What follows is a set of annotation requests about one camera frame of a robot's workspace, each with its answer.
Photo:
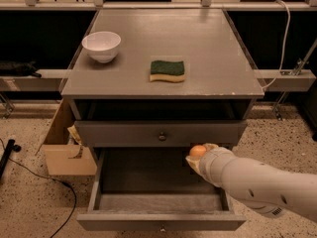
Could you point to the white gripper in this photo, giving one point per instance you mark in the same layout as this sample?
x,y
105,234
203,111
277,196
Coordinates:
x,y
209,164

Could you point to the orange fruit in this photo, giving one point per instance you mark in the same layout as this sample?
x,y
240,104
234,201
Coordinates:
x,y
197,151

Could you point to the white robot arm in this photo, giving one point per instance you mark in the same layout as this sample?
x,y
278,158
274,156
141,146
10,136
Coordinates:
x,y
259,186

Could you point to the open grey middle drawer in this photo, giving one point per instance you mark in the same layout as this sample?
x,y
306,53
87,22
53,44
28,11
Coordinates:
x,y
155,189

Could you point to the grey drawer cabinet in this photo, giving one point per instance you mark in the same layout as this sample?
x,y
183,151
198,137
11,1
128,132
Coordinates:
x,y
219,82

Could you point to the closed grey top drawer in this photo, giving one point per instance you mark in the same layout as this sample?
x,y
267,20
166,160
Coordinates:
x,y
129,134

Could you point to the green yellow sponge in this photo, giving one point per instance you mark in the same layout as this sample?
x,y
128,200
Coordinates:
x,y
170,71

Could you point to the cardboard box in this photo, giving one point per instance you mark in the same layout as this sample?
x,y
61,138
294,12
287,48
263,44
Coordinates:
x,y
64,156

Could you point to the white ceramic bowl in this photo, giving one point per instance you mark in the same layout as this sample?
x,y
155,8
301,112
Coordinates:
x,y
102,46

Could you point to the black bar on floor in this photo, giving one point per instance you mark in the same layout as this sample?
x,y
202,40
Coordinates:
x,y
10,147

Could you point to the black object on shelf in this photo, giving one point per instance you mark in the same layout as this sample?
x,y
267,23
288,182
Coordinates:
x,y
16,68

